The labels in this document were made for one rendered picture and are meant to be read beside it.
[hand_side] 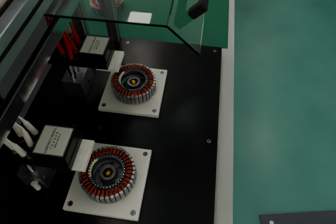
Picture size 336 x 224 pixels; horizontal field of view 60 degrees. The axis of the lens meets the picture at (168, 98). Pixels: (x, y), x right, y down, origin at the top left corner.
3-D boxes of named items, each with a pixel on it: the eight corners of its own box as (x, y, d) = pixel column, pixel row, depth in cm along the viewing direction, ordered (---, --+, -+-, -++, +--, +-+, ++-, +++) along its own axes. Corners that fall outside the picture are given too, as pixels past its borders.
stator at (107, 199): (143, 158, 63) (141, 150, 60) (127, 210, 56) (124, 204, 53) (94, 147, 64) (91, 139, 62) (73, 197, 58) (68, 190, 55)
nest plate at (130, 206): (151, 152, 65) (151, 149, 64) (138, 221, 56) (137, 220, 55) (87, 143, 67) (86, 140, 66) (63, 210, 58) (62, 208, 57)
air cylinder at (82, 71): (94, 75, 79) (90, 61, 75) (86, 97, 75) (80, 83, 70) (76, 73, 80) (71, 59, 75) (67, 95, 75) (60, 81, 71)
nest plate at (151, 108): (167, 73, 80) (167, 69, 79) (158, 117, 71) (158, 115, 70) (114, 67, 81) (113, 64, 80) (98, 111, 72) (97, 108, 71)
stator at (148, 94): (159, 74, 78) (159, 64, 75) (152, 108, 71) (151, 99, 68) (118, 70, 79) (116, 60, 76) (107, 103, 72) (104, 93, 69)
